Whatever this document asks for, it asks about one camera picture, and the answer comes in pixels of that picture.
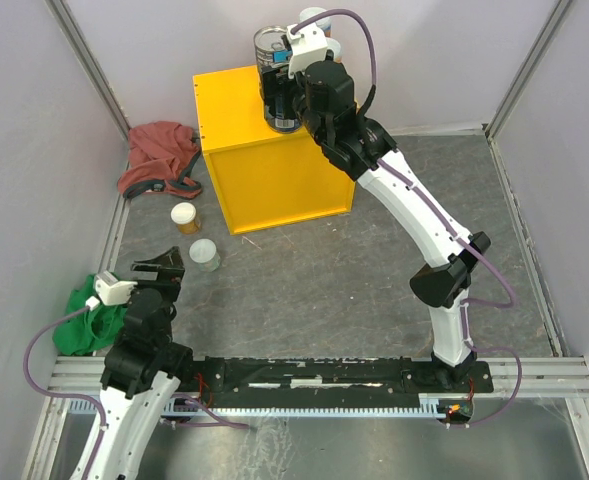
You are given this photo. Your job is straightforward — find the aluminium front frame rail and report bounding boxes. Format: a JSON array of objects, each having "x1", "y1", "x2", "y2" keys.
[{"x1": 40, "y1": 355, "x2": 589, "y2": 479}]

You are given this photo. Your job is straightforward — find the small orange jar white lid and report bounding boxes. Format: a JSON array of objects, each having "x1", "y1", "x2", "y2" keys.
[{"x1": 170, "y1": 202, "x2": 201, "y2": 235}]

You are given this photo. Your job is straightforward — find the yellow wooden box counter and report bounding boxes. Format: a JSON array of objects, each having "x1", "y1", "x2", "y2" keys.
[{"x1": 193, "y1": 66, "x2": 355, "y2": 235}]

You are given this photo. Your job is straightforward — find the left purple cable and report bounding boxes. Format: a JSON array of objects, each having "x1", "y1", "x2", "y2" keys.
[{"x1": 22, "y1": 305, "x2": 253, "y2": 480}]

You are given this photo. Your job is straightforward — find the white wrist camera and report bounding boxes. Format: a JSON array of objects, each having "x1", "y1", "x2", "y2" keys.
[
  {"x1": 281, "y1": 23, "x2": 328, "y2": 80},
  {"x1": 85, "y1": 271, "x2": 138, "y2": 311}
]

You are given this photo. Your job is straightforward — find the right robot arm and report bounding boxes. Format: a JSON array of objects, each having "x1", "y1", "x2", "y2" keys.
[{"x1": 258, "y1": 60, "x2": 491, "y2": 391}]

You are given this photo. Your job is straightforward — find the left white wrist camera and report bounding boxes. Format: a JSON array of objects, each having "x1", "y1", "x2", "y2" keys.
[{"x1": 85, "y1": 271, "x2": 138, "y2": 311}]

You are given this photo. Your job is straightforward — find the tall snack can with spoon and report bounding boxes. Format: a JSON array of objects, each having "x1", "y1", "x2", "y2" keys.
[{"x1": 299, "y1": 6, "x2": 333, "y2": 36}]

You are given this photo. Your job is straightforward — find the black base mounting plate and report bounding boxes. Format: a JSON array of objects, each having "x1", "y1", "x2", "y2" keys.
[{"x1": 179, "y1": 357, "x2": 494, "y2": 408}]

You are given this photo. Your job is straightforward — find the red crumpled cloth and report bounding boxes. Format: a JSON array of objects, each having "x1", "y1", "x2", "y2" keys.
[{"x1": 117, "y1": 121, "x2": 203, "y2": 200}]

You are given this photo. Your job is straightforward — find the light blue cable duct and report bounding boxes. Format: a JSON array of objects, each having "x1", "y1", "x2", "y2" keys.
[{"x1": 68, "y1": 398, "x2": 446, "y2": 420}]

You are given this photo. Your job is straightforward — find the aluminium corner post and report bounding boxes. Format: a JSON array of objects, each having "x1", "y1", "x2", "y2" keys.
[
  {"x1": 43, "y1": 0, "x2": 131, "y2": 142},
  {"x1": 484, "y1": 0, "x2": 574, "y2": 141}
]

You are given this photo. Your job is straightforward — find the blue soup can front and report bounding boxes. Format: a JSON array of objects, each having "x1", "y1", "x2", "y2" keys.
[{"x1": 260, "y1": 68, "x2": 301, "y2": 133}]

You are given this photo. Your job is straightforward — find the left aluminium corner post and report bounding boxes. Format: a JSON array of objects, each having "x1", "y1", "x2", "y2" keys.
[{"x1": 43, "y1": 0, "x2": 131, "y2": 142}]

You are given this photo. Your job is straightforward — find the orange snack can with spoon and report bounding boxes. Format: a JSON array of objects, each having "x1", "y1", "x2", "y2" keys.
[{"x1": 325, "y1": 37, "x2": 342, "y2": 63}]

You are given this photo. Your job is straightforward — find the blue soup can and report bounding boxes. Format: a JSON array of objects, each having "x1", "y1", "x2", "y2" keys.
[
  {"x1": 260, "y1": 68, "x2": 301, "y2": 133},
  {"x1": 253, "y1": 26, "x2": 292, "y2": 75}
]

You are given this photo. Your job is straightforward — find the green crumpled cloth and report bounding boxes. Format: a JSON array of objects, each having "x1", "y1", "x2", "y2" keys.
[{"x1": 52, "y1": 273, "x2": 128, "y2": 357}]

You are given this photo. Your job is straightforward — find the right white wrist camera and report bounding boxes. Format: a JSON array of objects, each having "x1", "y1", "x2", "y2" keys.
[{"x1": 281, "y1": 23, "x2": 328, "y2": 80}]

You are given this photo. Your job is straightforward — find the right aluminium corner post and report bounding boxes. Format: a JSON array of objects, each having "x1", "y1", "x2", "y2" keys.
[{"x1": 484, "y1": 0, "x2": 574, "y2": 141}]

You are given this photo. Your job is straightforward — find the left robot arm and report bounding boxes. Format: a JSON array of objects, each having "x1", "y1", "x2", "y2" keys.
[{"x1": 71, "y1": 246, "x2": 195, "y2": 479}]

